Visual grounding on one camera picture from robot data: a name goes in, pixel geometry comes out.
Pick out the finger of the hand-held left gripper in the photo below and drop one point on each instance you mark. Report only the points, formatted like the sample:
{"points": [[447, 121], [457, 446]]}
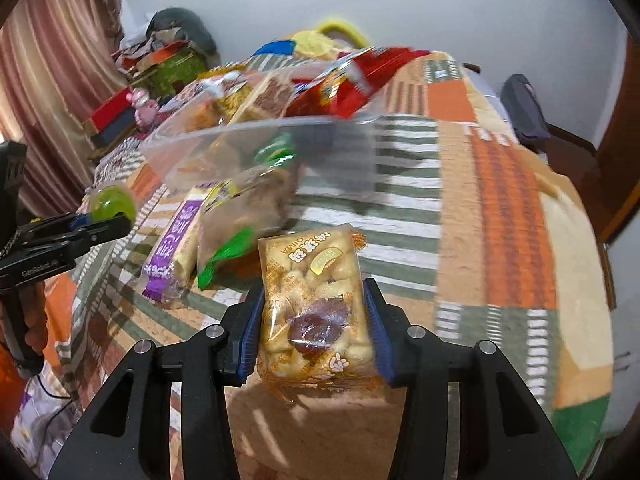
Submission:
{"points": [[105, 232], [65, 225]]}

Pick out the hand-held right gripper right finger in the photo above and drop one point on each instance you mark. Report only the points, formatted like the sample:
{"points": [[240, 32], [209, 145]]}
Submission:
{"points": [[379, 340]]}

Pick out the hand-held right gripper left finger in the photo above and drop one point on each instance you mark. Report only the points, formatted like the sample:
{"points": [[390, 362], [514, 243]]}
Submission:
{"points": [[248, 345]]}

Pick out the green jelly cup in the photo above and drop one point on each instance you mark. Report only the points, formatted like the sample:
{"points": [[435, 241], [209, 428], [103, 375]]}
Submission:
{"points": [[110, 205]]}

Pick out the orange-edged pastry packet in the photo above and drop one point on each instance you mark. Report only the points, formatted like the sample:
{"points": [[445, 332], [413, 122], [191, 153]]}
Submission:
{"points": [[315, 310]]}

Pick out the purple snack bar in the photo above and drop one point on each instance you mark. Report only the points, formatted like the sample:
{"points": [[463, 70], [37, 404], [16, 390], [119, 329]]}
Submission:
{"points": [[172, 255]]}

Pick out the green-ended bread packet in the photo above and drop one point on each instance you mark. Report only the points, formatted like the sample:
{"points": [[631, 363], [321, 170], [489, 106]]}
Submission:
{"points": [[240, 220]]}

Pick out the clear plastic storage container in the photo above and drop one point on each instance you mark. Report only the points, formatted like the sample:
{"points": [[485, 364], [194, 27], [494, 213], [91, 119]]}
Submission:
{"points": [[325, 160]]}

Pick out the bun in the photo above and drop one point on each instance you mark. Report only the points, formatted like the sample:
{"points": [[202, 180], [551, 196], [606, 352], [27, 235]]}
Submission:
{"points": [[232, 92]]}

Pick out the bread slab packet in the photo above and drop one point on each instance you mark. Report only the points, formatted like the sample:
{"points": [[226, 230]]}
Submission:
{"points": [[272, 95]]}

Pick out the red snack packet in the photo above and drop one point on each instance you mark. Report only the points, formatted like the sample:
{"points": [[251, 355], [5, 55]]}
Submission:
{"points": [[350, 80]]}

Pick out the person's left hand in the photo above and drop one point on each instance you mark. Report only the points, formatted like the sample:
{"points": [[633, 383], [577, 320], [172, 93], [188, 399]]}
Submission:
{"points": [[40, 320]]}

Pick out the dark box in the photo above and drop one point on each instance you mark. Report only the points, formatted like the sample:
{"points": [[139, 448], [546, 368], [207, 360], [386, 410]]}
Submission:
{"points": [[115, 135]]}

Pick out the red box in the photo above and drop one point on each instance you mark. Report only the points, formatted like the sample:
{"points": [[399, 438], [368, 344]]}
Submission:
{"points": [[107, 110]]}

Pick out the pink toy figure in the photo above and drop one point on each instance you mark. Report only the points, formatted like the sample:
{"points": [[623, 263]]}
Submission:
{"points": [[145, 110]]}

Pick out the striped curtain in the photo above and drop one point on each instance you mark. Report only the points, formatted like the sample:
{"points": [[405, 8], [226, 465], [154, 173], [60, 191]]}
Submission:
{"points": [[50, 85]]}

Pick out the white printed cloth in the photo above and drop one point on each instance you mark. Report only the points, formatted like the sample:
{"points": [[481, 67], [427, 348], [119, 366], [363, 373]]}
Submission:
{"points": [[45, 420]]}

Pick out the green cardboard box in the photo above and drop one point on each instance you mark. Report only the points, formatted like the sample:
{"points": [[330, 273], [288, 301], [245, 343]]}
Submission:
{"points": [[170, 72]]}

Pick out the patchwork quilt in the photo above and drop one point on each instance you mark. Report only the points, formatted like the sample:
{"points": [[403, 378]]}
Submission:
{"points": [[475, 185]]}

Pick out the pile of clothes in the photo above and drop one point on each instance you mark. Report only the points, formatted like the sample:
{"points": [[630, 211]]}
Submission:
{"points": [[185, 25]]}

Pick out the grey backpack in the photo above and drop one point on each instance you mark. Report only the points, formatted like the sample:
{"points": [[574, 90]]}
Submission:
{"points": [[525, 110]]}

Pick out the yellow blue patterned pillow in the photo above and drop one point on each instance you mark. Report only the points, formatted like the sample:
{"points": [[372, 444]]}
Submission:
{"points": [[310, 42]]}

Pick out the yellow headboard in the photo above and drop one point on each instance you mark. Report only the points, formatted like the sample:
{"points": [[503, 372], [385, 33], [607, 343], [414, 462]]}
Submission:
{"points": [[342, 27]]}

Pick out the wooden wardrobe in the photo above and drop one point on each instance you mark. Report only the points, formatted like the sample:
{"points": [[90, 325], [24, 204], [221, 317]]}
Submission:
{"points": [[622, 135]]}

